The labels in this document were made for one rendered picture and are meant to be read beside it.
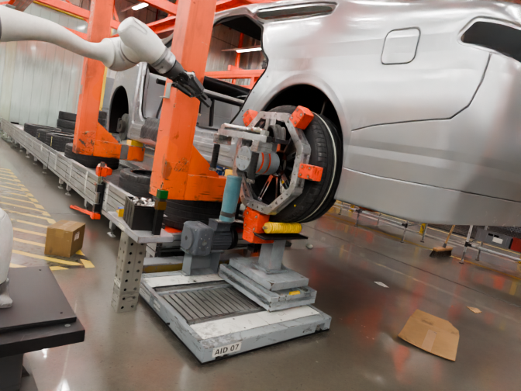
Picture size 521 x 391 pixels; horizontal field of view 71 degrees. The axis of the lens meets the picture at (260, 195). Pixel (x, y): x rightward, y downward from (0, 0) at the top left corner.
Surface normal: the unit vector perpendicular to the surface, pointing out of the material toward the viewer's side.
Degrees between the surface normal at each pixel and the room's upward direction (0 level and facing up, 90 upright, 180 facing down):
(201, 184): 90
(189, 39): 90
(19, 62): 90
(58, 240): 90
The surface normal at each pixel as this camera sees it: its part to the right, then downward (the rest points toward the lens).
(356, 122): -0.75, -0.07
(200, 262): 0.62, 0.22
